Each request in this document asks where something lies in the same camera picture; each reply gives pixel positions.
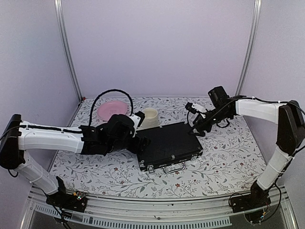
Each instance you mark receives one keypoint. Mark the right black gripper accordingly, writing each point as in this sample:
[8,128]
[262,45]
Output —
[198,125]

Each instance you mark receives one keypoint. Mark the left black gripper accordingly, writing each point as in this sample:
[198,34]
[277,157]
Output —
[144,146]

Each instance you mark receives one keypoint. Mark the black poker set case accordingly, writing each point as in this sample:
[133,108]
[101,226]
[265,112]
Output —
[170,144]

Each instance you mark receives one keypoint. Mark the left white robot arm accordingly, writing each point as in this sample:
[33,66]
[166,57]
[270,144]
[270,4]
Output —
[20,136]

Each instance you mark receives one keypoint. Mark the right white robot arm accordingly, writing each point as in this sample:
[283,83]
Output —
[286,116]

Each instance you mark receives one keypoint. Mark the pink plate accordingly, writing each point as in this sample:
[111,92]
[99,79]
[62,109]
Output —
[114,107]

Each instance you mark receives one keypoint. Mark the cream ribbed cup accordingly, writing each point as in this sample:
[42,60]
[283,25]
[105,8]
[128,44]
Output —
[151,118]

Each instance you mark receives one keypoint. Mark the floral table mat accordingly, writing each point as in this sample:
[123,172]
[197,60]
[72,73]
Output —
[231,162]

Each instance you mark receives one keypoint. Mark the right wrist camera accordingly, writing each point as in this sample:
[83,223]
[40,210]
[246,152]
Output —
[195,108]

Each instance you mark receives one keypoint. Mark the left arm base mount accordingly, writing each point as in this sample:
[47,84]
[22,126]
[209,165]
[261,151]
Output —
[76,201]

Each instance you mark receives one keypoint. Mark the front aluminium rail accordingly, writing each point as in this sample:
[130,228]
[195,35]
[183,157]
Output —
[106,212]

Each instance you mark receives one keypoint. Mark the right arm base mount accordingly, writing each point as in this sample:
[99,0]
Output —
[257,198]

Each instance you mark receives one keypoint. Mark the right aluminium frame post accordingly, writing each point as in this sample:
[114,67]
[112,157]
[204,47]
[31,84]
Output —
[250,46]

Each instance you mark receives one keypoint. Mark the aluminium frame post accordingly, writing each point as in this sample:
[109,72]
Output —
[66,48]
[250,46]

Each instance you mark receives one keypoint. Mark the left aluminium frame post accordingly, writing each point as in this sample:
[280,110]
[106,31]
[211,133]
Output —
[66,48]

